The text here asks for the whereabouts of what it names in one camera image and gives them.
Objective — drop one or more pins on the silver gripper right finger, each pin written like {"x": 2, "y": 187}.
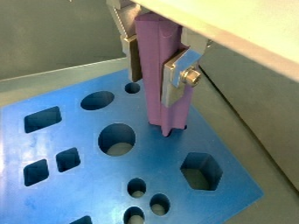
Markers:
{"x": 180, "y": 71}

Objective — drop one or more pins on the blue foam shape board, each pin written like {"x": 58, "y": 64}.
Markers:
{"x": 82, "y": 161}

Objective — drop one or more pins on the purple star-shaped peg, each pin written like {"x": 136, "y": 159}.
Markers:
{"x": 158, "y": 42}

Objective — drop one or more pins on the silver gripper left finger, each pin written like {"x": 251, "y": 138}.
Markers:
{"x": 124, "y": 11}

